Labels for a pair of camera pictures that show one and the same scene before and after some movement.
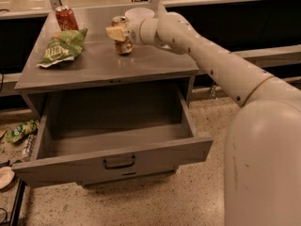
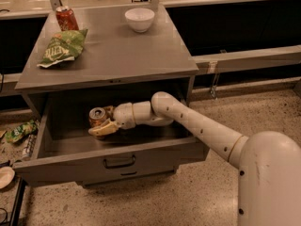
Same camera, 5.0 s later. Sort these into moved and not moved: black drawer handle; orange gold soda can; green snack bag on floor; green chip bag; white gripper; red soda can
Moved: orange gold soda can; white gripper
Not moved: green snack bag on floor; red soda can; green chip bag; black drawer handle
